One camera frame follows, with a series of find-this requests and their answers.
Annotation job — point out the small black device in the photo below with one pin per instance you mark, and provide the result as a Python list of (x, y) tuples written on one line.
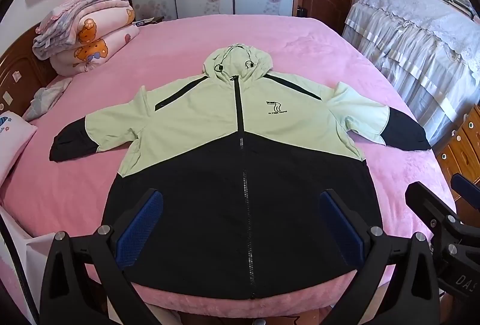
[(148, 22)]

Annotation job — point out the pink bed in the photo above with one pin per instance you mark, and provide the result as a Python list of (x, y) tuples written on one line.
[(75, 190)]

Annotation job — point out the small light patterned cloth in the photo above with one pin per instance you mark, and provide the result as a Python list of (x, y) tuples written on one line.
[(47, 100)]

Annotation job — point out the wooden headboard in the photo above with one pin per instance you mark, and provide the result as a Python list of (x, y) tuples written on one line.
[(22, 73)]

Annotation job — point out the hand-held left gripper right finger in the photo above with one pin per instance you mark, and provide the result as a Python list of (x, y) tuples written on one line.
[(343, 231)]

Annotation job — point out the white printed pillow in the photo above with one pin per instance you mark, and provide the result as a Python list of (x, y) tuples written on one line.
[(13, 141)]

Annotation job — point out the striped pink grey blanket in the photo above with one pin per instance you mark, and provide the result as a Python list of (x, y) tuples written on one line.
[(75, 17)]

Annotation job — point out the green and black hooded jacket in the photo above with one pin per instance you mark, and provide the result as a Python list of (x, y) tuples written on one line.
[(187, 115)]

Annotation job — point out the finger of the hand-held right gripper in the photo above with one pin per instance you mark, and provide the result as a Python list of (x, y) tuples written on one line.
[(467, 185), (431, 208)]

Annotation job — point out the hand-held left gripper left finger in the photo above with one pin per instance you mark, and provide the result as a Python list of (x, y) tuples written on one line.
[(138, 231)]

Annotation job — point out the wooden drawer chest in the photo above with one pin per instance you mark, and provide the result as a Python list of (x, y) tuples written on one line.
[(459, 156)]

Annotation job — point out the stack of books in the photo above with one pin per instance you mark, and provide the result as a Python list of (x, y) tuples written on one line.
[(457, 2)]

